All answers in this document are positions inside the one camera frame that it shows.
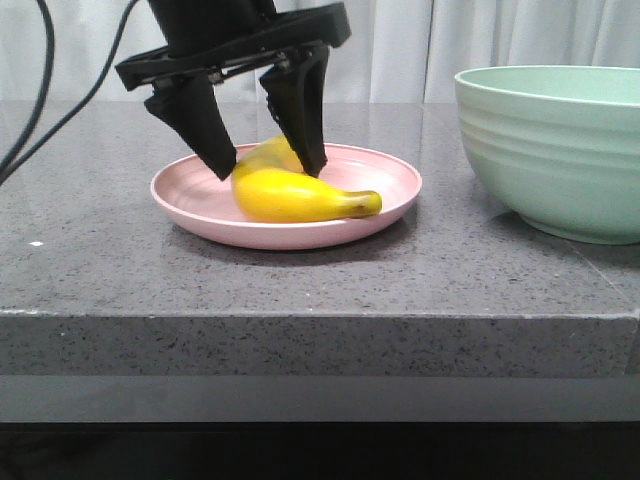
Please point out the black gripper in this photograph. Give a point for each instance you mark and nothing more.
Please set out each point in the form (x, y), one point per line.
(203, 35)

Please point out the yellow banana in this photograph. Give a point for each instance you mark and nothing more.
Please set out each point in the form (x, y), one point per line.
(270, 185)

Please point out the pink plate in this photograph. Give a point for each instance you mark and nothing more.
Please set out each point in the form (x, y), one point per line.
(196, 200)

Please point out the green bowl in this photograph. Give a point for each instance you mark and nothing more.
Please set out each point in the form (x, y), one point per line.
(557, 144)

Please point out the grey curtain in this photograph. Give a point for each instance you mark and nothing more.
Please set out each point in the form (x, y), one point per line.
(398, 52)

